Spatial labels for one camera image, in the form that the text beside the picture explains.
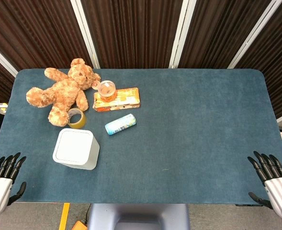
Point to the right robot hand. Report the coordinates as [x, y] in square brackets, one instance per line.
[278, 191]

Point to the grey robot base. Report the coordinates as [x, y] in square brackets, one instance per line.
[138, 216]

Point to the white square container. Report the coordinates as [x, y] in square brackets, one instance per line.
[76, 149]

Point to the clear cup with orange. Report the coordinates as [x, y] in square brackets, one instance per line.
[106, 91]

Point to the orange object on floor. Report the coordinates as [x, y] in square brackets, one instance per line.
[79, 225]

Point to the clear packing tape roll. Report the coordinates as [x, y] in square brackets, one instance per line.
[77, 118]

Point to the brown teddy bear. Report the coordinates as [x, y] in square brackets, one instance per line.
[64, 92]

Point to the blue table mat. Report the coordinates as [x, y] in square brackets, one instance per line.
[155, 134]

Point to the blue cylindrical packet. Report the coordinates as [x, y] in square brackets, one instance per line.
[120, 125]

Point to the orange snack box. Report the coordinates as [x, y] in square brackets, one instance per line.
[121, 100]

